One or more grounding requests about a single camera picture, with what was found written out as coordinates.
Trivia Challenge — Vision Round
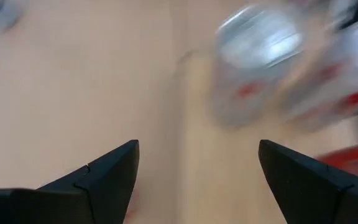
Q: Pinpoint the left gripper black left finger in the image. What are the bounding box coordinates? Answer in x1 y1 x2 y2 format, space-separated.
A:
0 139 140 224

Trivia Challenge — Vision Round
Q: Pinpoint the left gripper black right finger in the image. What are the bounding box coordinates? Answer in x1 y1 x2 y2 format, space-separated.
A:
259 139 358 224

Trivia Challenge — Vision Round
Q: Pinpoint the red cola can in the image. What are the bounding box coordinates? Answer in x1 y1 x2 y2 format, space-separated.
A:
317 139 358 184

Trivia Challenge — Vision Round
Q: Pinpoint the silver diet cola can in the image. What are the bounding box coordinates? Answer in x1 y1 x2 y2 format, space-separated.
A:
214 4 304 127
284 12 358 130

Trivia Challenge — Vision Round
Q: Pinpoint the slim white energy drink can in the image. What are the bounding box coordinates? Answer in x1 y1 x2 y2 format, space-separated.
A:
0 0 27 32

